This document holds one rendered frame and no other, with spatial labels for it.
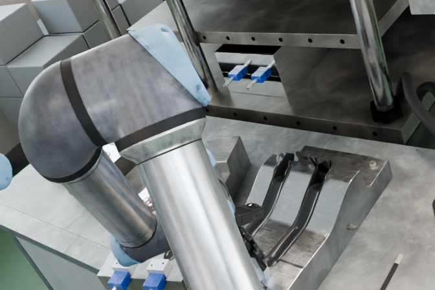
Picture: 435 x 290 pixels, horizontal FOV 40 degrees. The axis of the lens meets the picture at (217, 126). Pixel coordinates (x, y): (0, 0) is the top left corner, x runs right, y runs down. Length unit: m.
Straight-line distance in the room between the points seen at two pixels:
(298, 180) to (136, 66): 0.88
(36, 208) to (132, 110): 1.48
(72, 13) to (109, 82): 2.83
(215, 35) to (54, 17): 1.66
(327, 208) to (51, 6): 2.51
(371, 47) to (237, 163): 0.50
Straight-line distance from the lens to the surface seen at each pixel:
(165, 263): 1.52
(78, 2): 3.53
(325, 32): 1.89
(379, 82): 1.79
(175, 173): 0.70
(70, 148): 0.73
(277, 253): 1.41
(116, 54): 0.71
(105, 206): 0.89
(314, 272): 1.39
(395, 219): 1.53
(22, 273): 3.36
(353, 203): 1.48
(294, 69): 2.14
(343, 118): 1.93
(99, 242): 1.84
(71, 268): 2.16
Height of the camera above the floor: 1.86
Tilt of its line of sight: 31 degrees down
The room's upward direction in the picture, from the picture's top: 23 degrees counter-clockwise
